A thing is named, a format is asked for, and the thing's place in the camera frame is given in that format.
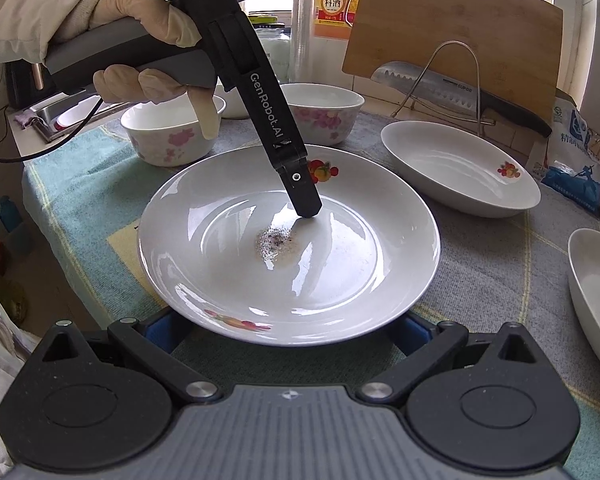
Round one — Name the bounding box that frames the blue bottle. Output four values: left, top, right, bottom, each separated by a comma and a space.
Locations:
0, 196, 23, 233

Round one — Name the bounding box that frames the person's left forearm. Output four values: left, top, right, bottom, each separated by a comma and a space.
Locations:
0, 0, 148, 63

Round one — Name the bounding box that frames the black appliance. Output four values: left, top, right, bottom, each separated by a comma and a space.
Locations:
5, 57, 48, 109

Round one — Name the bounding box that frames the glass jar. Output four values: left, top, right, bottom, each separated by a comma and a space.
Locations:
250, 10, 293, 86

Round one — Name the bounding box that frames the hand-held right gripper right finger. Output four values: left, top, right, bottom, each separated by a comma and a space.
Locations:
361, 311, 553, 408

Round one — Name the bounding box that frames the black cable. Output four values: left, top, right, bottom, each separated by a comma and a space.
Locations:
0, 95, 103, 163

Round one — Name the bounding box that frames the stainless steel tray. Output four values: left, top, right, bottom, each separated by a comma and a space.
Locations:
10, 92, 131, 143

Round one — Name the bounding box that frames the blue white salt bag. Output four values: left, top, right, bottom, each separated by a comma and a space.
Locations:
525, 95, 600, 216

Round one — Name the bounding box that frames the checked grey teal cloth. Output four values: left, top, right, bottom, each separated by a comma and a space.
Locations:
22, 107, 600, 480

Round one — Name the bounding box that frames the white fruit-print round plate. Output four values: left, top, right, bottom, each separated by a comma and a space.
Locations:
137, 144, 441, 347

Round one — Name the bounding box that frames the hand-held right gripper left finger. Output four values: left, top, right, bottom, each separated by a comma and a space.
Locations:
27, 306, 221, 407

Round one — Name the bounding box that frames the metal wire rack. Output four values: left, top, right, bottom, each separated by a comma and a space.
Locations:
392, 40, 498, 136

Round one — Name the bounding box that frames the plastic wrap roll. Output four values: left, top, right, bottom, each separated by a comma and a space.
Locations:
291, 0, 315, 86

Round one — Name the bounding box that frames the black-handled kitchen knife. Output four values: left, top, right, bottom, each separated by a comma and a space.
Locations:
370, 61, 553, 138

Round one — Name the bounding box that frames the orange cooking wine bottle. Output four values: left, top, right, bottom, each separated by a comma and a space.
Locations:
312, 0, 370, 41

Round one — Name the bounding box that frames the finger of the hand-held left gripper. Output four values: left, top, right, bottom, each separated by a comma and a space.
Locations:
274, 157, 324, 219

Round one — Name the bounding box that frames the person's left hand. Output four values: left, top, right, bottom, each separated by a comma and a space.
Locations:
86, 0, 220, 142

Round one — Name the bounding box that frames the white fruit-print oval dish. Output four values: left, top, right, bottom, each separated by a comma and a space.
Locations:
380, 121, 542, 219

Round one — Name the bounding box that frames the yellow plastic bag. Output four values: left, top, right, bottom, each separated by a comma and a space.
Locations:
0, 277, 28, 321

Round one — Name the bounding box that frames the bamboo cutting board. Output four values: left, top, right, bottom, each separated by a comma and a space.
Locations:
341, 0, 565, 121

